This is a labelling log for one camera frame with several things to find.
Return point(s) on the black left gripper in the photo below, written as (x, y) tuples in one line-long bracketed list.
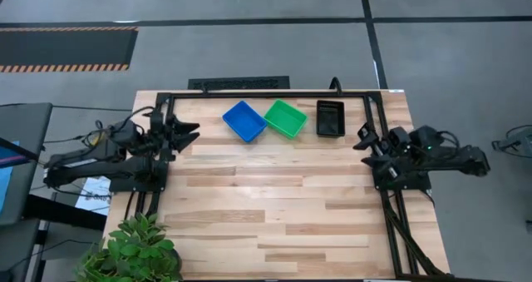
[(162, 134)]

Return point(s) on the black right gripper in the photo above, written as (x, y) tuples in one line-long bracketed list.
[(397, 149)]

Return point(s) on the black plastic basket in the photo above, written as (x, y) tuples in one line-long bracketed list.
[(330, 120)]

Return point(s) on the blue plastic basket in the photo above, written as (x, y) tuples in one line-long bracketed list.
[(244, 120)]

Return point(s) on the green plastic basket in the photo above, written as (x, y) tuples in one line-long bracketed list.
[(284, 117)]

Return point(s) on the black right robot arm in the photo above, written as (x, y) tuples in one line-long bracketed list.
[(457, 157)]

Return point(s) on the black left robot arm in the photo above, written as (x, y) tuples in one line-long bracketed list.
[(83, 165)]

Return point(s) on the black perforated floor grate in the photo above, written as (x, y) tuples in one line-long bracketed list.
[(239, 82)]

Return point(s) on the white paper sheet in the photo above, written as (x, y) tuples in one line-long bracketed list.
[(95, 194)]

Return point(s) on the green leafy plant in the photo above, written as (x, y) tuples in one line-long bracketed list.
[(133, 248)]

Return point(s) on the black hazard-striped floor mat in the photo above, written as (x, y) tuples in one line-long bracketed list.
[(66, 47)]

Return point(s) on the grey side desk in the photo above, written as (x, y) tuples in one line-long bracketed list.
[(25, 149)]

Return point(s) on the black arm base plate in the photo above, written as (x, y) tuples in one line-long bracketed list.
[(124, 186), (417, 185)]

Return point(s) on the black aluminium table frame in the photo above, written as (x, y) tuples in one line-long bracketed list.
[(270, 95)]

